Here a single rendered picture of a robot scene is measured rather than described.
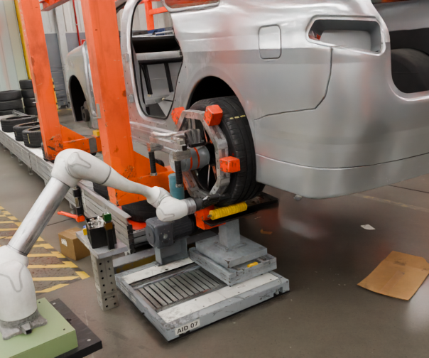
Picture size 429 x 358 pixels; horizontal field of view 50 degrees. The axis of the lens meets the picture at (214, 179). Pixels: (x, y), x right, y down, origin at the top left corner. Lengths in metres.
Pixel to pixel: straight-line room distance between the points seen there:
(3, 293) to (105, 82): 1.42
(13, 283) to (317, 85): 1.52
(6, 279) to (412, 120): 1.84
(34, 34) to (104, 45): 1.94
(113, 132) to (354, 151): 1.53
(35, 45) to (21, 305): 3.14
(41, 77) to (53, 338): 3.19
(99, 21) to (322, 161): 1.58
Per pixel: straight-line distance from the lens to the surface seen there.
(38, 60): 4.81
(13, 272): 2.09
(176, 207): 2.45
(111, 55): 2.95
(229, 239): 2.95
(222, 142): 2.51
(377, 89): 2.07
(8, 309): 2.12
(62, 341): 2.08
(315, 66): 2.07
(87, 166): 2.14
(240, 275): 2.83
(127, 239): 3.31
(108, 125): 2.95
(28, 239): 2.28
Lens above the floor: 1.45
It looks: 16 degrees down
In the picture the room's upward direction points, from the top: 4 degrees counter-clockwise
